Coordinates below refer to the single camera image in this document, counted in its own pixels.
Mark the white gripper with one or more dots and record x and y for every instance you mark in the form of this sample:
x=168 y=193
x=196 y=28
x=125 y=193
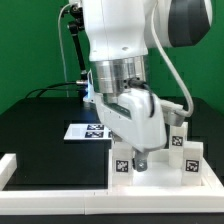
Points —
x=140 y=130

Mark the white square table top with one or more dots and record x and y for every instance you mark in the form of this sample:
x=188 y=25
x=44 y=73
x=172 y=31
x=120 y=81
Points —
x=161 y=175

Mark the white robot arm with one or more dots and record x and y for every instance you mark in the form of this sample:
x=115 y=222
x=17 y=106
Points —
x=120 y=33

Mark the white tag sheet with markers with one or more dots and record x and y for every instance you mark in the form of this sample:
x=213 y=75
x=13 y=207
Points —
x=87 y=132

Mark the white U-shaped obstacle fence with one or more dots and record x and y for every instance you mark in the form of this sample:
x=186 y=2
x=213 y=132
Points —
x=113 y=200

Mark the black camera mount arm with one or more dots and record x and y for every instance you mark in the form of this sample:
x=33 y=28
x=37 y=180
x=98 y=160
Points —
x=75 y=27

